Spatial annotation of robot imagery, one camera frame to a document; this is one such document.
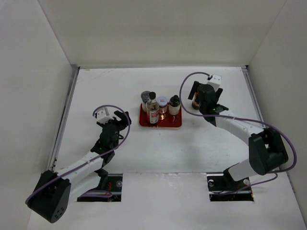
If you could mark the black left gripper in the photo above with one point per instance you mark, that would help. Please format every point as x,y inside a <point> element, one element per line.
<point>124,122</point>

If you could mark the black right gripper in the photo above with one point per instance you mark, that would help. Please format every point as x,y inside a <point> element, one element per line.
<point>195,89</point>

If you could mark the red-lid chili sauce jar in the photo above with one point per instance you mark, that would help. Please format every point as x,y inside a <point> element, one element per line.
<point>195,102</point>

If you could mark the black-cap grinder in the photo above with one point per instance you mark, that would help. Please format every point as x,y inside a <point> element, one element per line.
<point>174,105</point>

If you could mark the white-lid spice jar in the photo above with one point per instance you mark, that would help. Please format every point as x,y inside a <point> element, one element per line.
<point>163,106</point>

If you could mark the soy sauce glass bottle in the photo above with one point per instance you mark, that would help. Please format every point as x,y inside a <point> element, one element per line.
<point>152,108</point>

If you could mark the clear-cap salt grinder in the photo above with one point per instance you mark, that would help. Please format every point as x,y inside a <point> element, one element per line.
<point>144,98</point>

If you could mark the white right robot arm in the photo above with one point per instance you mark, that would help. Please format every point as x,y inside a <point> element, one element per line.
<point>266,150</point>

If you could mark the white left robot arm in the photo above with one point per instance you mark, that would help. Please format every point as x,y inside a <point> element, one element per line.
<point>53,191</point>

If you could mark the red lacquer tray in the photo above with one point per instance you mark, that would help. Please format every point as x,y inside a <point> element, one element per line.
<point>170,121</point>

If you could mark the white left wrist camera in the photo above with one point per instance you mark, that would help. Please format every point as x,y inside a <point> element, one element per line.
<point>102,116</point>

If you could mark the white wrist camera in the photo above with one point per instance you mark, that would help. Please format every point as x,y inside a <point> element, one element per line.
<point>102,116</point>
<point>215,81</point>

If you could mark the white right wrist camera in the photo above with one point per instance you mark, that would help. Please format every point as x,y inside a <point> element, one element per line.
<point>215,81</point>

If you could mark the right aluminium frame rail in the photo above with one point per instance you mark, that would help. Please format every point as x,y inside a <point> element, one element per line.
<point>252,92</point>

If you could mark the aluminium frame rail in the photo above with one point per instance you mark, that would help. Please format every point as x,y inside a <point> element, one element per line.
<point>55,149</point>
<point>252,92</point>

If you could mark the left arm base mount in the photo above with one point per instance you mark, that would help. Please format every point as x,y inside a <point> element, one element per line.
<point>109,188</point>

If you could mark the left aluminium frame rail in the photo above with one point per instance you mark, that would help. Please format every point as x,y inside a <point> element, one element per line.
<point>55,149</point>

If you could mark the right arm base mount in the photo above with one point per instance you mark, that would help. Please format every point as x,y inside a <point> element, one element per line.
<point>223,189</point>

